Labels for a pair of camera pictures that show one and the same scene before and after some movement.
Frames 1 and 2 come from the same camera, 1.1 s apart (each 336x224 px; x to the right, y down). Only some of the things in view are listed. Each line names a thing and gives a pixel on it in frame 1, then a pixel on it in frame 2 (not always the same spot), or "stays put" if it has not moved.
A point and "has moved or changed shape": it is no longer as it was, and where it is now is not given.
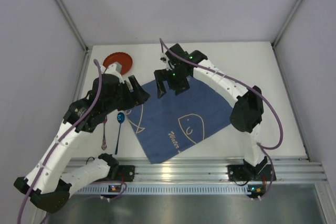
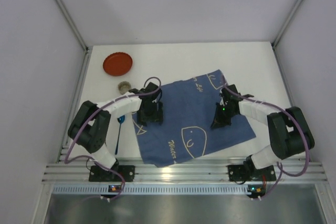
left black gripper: [128, 92] → [150, 117]
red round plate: [121, 57] stays put
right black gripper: [171, 80] → [221, 118]
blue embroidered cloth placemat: [166, 126] has moved or changed shape
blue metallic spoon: [121, 118] stays put
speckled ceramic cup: [118, 67] has moved or changed shape
